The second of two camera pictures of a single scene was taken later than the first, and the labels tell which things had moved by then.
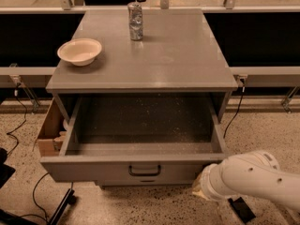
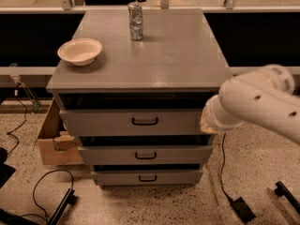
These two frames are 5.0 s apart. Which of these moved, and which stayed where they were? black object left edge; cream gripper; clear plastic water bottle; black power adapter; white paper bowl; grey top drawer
Moved: cream gripper; grey top drawer
Stayed: black object left edge; black power adapter; clear plastic water bottle; white paper bowl
